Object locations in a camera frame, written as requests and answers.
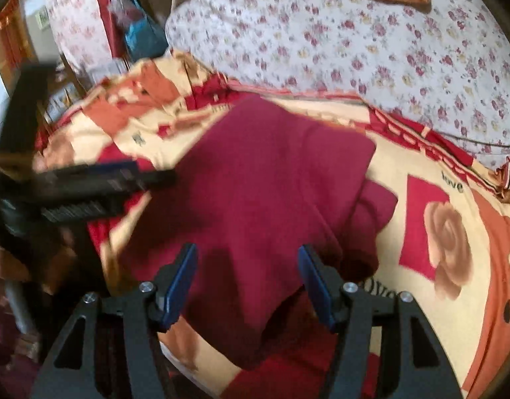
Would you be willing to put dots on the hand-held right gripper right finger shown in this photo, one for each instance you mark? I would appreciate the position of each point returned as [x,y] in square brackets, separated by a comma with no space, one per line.
[317,291]

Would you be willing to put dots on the dark red sweater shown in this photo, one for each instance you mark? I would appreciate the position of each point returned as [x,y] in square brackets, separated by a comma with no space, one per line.
[259,183]

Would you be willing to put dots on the person's purple clothing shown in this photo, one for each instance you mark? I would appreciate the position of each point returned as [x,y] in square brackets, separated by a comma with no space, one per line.
[5,341]

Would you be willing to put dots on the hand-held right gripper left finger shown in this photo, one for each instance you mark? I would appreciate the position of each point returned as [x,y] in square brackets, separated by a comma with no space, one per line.
[180,286]

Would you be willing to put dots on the printed fleece blanket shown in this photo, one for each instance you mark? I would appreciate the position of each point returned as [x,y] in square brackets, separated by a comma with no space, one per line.
[446,291]

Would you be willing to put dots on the red cloth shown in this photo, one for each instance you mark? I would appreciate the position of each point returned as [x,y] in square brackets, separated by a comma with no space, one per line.
[103,12]

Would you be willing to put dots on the floral quilt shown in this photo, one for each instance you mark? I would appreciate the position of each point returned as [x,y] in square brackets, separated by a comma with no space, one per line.
[363,50]

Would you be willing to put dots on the person's left hand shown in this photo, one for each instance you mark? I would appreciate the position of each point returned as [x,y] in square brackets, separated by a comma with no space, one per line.
[7,262]

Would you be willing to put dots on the floral pillow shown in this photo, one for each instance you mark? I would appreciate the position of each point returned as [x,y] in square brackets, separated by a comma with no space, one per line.
[76,20]

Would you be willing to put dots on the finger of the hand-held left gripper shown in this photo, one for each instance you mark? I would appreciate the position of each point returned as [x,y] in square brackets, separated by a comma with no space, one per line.
[155,179]

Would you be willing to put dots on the wooden door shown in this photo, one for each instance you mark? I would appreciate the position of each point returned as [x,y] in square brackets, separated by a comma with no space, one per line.
[14,45]

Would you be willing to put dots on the blue plastic bag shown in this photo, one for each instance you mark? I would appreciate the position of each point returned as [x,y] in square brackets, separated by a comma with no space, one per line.
[144,37]

